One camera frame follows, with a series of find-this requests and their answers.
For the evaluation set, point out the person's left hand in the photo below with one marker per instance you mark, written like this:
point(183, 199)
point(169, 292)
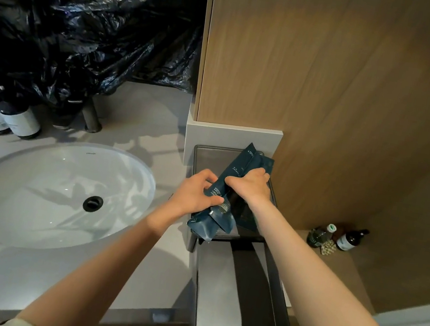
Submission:
point(189, 195)

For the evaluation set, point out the person's right hand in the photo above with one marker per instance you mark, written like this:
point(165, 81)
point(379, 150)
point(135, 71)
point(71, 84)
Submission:
point(253, 188)

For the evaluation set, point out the person's right thumb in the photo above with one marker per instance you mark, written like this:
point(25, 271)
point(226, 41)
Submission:
point(233, 181)

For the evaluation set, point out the person's left thumb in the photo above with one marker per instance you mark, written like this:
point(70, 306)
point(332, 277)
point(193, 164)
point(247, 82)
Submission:
point(212, 201)

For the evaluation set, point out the long dark blue packet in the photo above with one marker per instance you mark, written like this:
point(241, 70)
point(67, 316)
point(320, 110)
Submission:
point(235, 164)

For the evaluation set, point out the wide dark blue packet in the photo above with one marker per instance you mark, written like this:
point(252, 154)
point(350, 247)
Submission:
point(265, 163)

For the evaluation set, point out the person's right forearm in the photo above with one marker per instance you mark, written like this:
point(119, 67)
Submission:
point(320, 295)

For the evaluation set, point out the person's left forearm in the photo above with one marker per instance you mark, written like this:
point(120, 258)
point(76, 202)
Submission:
point(96, 272)

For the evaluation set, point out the black rectangular tray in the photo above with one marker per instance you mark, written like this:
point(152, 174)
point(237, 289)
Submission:
point(209, 160)

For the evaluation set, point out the grey ledge block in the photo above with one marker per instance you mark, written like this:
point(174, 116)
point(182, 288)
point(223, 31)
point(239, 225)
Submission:
point(223, 137)

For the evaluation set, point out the green glass bottle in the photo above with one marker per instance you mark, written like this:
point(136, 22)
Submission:
point(318, 237)

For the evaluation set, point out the dark metal stand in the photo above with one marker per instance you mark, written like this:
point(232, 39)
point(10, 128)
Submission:
point(231, 304)

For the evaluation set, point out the black sink drain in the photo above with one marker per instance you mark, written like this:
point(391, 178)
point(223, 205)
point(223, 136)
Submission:
point(93, 204)

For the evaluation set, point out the dark pump bottle white label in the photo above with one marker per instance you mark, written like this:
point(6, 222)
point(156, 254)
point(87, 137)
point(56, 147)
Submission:
point(348, 240)

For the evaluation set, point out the metal faucet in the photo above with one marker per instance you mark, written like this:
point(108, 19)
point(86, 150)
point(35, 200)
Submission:
point(91, 118)

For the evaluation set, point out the wooden cabinet panel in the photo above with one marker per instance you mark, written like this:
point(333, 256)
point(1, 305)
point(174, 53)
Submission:
point(338, 74)

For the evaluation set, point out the white oval sink basin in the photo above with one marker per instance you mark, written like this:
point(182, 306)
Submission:
point(34, 199)

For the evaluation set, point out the white baseboard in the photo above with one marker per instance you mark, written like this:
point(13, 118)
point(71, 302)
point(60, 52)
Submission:
point(416, 314)

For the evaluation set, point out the white left shirt sleeve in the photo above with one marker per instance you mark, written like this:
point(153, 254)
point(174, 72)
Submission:
point(20, 325)

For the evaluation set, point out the black plastic bag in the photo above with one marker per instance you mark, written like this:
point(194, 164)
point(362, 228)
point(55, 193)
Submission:
point(76, 7)

